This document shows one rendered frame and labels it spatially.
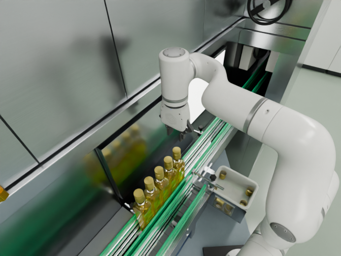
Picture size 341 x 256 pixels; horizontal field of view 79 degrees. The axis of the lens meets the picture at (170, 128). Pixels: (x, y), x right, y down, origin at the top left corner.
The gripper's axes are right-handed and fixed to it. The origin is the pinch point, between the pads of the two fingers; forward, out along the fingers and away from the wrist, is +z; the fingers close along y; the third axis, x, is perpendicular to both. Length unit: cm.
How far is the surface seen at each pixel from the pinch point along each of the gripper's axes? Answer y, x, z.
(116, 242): -3.3, -37.0, 32.3
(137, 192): -0.5, -23.3, 10.0
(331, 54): 46, 365, 108
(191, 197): 9.1, -1.8, 38.2
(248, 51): -10, 103, 12
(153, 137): -12.0, -0.4, 9.5
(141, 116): -12.4, -4.6, -5.8
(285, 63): 17, 91, 8
